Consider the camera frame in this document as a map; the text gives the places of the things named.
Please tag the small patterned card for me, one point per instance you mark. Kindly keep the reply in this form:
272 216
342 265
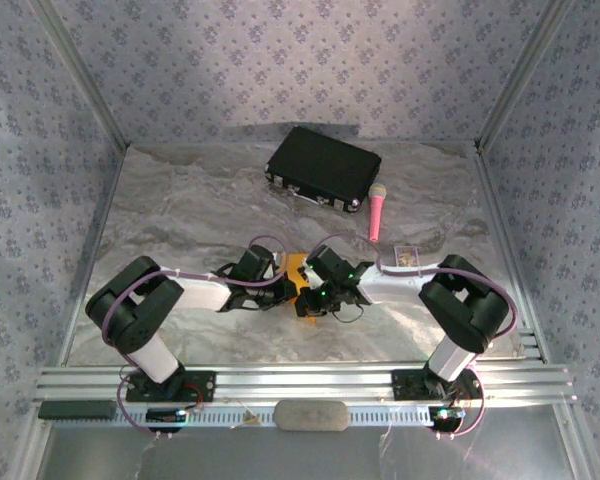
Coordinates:
406 256

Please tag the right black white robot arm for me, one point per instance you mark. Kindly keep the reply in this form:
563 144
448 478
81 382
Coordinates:
465 310

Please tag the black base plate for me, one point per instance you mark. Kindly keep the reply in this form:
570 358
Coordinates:
200 387
410 385

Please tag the aluminium corner post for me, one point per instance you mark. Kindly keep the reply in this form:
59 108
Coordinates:
85 75
520 75

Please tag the pink toy microphone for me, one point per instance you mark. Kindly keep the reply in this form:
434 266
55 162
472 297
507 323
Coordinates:
376 215

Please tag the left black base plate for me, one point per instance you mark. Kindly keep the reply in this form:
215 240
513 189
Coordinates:
200 387

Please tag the small circuit board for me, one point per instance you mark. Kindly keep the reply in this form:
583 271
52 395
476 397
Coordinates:
447 414
162 415

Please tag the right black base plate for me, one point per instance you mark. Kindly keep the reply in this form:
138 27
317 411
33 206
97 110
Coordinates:
410 385

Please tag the right small circuit board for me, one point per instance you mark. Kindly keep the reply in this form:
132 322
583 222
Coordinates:
447 414

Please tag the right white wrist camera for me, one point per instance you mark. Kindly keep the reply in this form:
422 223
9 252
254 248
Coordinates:
307 274

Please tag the orange paper sheet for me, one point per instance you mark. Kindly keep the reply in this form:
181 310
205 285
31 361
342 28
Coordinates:
298 270

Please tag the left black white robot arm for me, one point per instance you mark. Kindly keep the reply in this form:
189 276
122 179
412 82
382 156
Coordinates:
130 310

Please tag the black hard case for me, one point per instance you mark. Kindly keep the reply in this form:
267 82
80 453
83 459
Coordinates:
325 165

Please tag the grey oval pad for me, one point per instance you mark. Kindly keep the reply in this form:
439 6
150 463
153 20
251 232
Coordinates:
311 416

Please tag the aluminium side frame rail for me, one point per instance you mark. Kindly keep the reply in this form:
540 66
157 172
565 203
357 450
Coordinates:
492 200
106 200

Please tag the black flat bar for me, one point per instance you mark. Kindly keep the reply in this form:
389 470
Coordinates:
75 410

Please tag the small tan tag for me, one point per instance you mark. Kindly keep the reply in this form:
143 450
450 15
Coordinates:
251 419

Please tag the aluminium mounting rail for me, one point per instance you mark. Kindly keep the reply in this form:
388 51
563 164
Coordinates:
300 382

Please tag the left small circuit board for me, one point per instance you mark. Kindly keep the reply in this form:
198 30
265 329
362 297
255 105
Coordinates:
162 415

